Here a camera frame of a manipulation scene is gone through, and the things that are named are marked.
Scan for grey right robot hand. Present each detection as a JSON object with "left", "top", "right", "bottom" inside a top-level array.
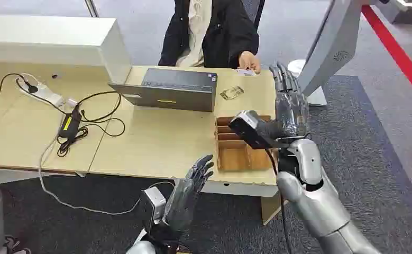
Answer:
[{"left": 256, "top": 62, "right": 310, "bottom": 141}]

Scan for person's hand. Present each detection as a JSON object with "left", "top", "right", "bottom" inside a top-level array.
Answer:
[{"left": 237, "top": 51, "right": 262, "bottom": 75}]

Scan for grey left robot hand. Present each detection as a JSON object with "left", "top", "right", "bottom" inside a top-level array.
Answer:
[{"left": 162, "top": 154, "right": 215, "bottom": 232}]

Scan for white monitor base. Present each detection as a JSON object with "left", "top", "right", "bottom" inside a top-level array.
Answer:
[{"left": 287, "top": 59, "right": 328, "bottom": 107}]

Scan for clear plastic card holder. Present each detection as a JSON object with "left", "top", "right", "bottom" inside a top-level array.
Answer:
[{"left": 219, "top": 85, "right": 245, "bottom": 101}]

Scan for person in dark jacket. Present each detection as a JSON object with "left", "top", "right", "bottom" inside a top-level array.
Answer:
[{"left": 158, "top": 0, "right": 262, "bottom": 75}]

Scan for dark office chair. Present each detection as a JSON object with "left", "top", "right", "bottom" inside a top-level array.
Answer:
[{"left": 241, "top": 0, "right": 266, "bottom": 31}]

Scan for wooden card box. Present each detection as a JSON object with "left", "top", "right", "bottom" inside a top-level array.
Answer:
[{"left": 215, "top": 115, "right": 279, "bottom": 173}]

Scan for grey laptop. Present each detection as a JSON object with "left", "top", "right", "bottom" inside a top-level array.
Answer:
[{"left": 108, "top": 67, "right": 218, "bottom": 113}]

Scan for grey standing monitor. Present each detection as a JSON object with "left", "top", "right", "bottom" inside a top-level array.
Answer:
[{"left": 297, "top": 0, "right": 390, "bottom": 98}]

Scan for wooden desk leg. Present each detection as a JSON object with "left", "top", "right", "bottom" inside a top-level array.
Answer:
[{"left": 260, "top": 190, "right": 289, "bottom": 226}]

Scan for black power adapter yellow label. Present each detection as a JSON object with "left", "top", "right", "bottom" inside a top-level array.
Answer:
[{"left": 57, "top": 104, "right": 83, "bottom": 140}]

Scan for metal pole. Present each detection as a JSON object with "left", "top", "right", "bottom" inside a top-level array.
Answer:
[{"left": 84, "top": 0, "right": 100, "bottom": 18}]

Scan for person's shoe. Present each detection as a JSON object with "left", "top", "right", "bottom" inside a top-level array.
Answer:
[{"left": 0, "top": 235, "right": 32, "bottom": 254}]

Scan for white power strip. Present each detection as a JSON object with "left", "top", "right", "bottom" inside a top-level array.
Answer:
[{"left": 16, "top": 79, "right": 66, "bottom": 108}]

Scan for black plug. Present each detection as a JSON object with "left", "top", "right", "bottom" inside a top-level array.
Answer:
[{"left": 23, "top": 80, "right": 39, "bottom": 94}]

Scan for white desk partition box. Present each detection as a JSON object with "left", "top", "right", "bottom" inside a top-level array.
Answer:
[{"left": 0, "top": 14, "right": 132, "bottom": 85}]

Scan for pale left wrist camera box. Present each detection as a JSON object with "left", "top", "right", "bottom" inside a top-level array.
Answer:
[{"left": 141, "top": 186, "right": 167, "bottom": 226}]

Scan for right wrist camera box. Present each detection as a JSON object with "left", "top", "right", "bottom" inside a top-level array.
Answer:
[{"left": 228, "top": 110, "right": 288, "bottom": 150}]

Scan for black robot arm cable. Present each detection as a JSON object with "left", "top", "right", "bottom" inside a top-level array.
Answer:
[{"left": 264, "top": 148, "right": 295, "bottom": 254}]

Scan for black adapter cable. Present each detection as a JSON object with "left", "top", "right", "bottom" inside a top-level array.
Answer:
[{"left": 0, "top": 72, "right": 126, "bottom": 158}]

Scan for white cable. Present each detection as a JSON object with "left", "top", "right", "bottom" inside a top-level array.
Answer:
[{"left": 37, "top": 115, "right": 176, "bottom": 216}]

